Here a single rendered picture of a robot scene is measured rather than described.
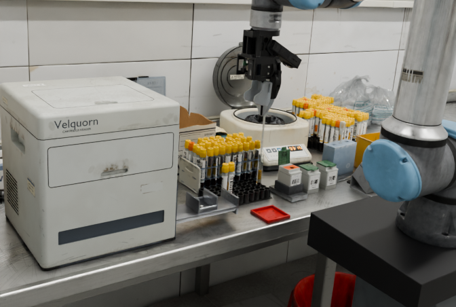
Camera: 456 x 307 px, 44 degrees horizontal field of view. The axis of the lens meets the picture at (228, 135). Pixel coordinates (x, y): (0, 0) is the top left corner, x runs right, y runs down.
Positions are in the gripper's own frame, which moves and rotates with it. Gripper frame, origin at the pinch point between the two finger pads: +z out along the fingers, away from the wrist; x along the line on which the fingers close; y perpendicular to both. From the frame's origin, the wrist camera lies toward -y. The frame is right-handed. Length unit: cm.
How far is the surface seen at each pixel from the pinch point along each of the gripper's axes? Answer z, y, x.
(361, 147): 15.2, -39.2, -0.8
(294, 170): 14.9, -6.3, 6.1
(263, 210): 22.1, 5.7, 9.6
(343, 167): 18.9, -28.8, 2.3
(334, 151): 13.4, -24.1, 2.8
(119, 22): -15, 16, -51
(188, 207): 18.3, 25.7, 7.2
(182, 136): 10.1, 13.6, -16.5
